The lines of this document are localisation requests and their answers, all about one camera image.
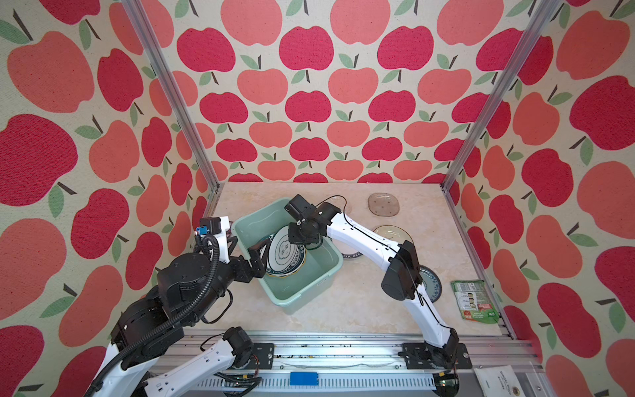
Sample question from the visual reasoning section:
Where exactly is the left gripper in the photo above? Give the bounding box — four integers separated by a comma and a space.
186, 233, 274, 322

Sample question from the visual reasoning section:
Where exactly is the large green rim lettered plate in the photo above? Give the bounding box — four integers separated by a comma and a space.
265, 235, 308, 278

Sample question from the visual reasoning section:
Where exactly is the mint green plastic bin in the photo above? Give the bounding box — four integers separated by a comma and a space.
232, 198, 343, 315

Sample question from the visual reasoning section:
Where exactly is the small green rim lettered plate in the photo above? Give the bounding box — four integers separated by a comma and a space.
342, 252, 362, 260

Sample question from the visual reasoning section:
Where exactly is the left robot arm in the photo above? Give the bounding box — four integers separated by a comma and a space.
86, 235, 267, 396

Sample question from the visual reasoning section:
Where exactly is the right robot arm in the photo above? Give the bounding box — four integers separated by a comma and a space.
284, 195, 459, 369

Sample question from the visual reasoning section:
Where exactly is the smoky brown glass plate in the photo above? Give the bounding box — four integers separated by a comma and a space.
367, 193, 400, 218

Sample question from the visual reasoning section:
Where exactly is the beige ceramic bowl plate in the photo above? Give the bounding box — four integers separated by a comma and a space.
374, 225, 413, 243

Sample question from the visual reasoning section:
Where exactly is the blue label block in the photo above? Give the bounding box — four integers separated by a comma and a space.
289, 372, 319, 387

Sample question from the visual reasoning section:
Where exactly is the blue patterned small plate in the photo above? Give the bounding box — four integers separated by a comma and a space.
419, 266, 443, 303

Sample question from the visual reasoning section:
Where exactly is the green snack packet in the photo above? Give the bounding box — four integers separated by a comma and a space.
451, 281, 499, 324

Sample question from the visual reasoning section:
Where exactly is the white paper sheet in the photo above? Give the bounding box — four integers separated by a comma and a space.
474, 366, 525, 397

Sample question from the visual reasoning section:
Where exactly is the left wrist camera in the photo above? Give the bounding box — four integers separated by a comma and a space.
195, 216, 231, 264

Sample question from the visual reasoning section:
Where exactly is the left aluminium frame post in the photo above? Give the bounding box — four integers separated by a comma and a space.
122, 0, 221, 195

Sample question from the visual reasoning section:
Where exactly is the aluminium frame post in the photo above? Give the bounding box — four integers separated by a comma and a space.
441, 0, 564, 195
122, 0, 221, 195

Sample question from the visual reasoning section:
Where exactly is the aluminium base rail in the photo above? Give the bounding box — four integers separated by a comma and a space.
121, 331, 547, 397

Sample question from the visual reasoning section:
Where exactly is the right aluminium frame post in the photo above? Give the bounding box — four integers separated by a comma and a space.
441, 0, 564, 195

